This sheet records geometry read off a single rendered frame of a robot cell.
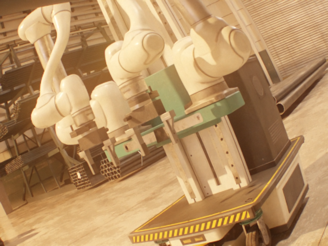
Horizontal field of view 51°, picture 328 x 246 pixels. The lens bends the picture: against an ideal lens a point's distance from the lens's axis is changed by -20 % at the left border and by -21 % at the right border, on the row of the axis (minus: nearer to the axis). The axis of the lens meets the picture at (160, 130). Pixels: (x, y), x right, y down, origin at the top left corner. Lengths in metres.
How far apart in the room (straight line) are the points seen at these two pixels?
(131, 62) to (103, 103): 0.57
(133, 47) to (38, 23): 0.79
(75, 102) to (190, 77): 0.44
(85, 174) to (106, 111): 6.23
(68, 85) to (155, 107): 0.39
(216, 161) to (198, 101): 0.41
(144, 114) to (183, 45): 0.33
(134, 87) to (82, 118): 0.29
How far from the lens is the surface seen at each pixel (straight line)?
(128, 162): 7.25
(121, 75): 1.38
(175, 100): 1.80
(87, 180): 8.02
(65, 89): 1.59
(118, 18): 1.97
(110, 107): 1.82
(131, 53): 1.26
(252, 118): 1.87
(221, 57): 1.38
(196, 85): 1.55
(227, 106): 1.51
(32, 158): 9.98
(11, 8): 0.60
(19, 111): 9.28
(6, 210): 11.72
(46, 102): 1.64
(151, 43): 1.23
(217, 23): 1.41
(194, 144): 1.91
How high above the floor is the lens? 0.76
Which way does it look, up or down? 2 degrees down
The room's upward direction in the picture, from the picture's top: 24 degrees counter-clockwise
